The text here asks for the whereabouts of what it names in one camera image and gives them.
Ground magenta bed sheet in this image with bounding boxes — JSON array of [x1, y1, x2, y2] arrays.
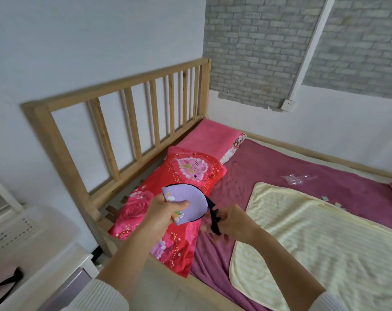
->
[[190, 139, 392, 311]]

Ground person's right hand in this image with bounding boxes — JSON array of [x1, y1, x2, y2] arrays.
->
[[211, 204, 265, 246]]

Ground wooden bed frame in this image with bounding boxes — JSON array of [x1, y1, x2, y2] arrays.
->
[[21, 58, 392, 311]]

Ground person's left hand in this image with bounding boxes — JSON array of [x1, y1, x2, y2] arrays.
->
[[140, 192, 190, 244]]

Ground person's right forearm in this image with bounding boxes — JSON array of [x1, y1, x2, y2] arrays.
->
[[248, 228, 347, 311]]

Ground white plastic storage cabinet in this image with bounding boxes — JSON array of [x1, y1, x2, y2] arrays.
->
[[0, 204, 100, 311]]

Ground white window frame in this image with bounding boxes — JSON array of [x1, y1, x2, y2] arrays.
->
[[0, 170, 24, 221]]

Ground small paper scraps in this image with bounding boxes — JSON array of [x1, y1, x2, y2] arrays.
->
[[322, 196, 347, 211]]

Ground purple sleep mask black strap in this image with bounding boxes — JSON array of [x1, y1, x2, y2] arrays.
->
[[162, 183, 223, 237]]

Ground person's left forearm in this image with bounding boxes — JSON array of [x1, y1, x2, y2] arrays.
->
[[64, 223, 157, 311]]

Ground yellow striped blanket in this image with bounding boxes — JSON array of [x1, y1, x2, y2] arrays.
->
[[229, 182, 392, 311]]

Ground white floral pillow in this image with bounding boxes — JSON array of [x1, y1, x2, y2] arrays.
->
[[220, 133, 247, 165]]

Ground black bag strap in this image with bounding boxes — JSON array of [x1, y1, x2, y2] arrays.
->
[[0, 267, 24, 303]]

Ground white cable conduit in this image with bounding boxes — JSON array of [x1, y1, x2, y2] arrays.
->
[[287, 0, 336, 101]]

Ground clear plastic bag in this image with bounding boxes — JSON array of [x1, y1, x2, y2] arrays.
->
[[280, 174, 318, 186]]

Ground red floral pillow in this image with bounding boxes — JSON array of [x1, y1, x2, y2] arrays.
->
[[108, 146, 228, 278]]

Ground pink towel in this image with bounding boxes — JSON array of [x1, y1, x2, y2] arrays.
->
[[176, 119, 244, 160]]

